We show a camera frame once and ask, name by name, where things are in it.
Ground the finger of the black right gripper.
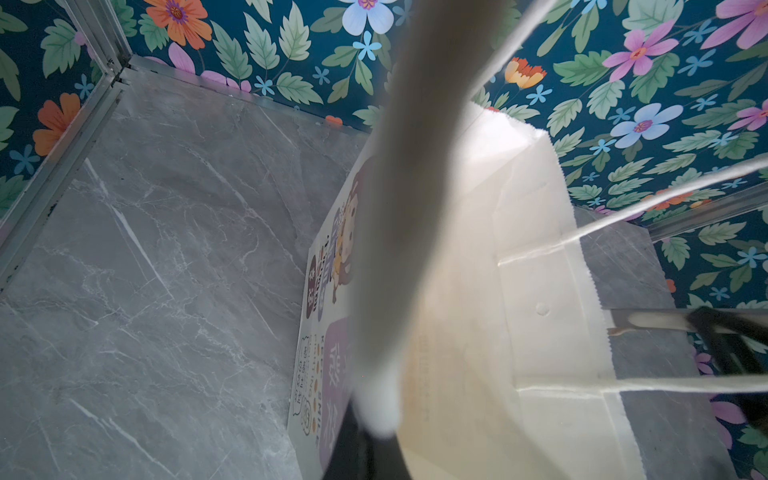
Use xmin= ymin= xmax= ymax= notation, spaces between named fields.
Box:
xmin=686 ymin=307 xmax=767 ymax=435

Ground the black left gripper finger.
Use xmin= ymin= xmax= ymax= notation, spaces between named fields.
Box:
xmin=323 ymin=403 xmax=411 ymax=480

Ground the printed white paper bag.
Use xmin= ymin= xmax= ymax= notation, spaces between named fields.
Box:
xmin=286 ymin=0 xmax=768 ymax=480

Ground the aluminium frame corner post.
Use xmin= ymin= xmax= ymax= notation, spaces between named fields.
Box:
xmin=60 ymin=0 xmax=132 ymax=77

